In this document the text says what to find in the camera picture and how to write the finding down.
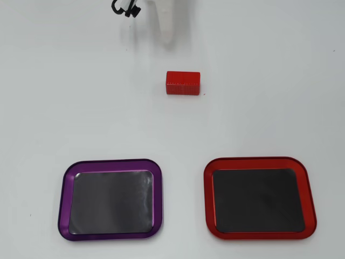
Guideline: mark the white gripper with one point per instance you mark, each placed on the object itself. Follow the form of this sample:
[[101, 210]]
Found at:
[[165, 24]]

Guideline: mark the red studded block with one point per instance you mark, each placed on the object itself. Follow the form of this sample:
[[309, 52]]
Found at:
[[183, 83]]

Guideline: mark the purple square dish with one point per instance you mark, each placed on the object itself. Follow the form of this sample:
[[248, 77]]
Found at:
[[113, 202]]

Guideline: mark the red square dish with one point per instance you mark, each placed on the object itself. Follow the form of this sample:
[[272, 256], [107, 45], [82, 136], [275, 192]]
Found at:
[[258, 199]]

